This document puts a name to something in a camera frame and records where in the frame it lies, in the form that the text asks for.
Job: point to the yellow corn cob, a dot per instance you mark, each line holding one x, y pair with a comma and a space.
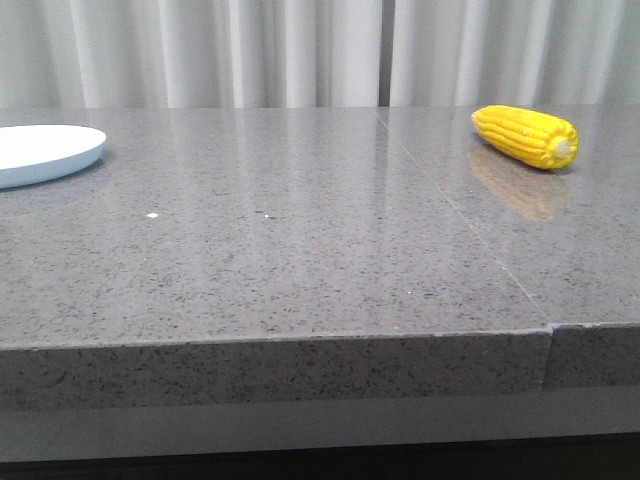
537, 139

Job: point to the white round plate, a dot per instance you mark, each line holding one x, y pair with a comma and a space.
32, 154

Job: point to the grey pleated curtain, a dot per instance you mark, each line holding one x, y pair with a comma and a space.
241, 54

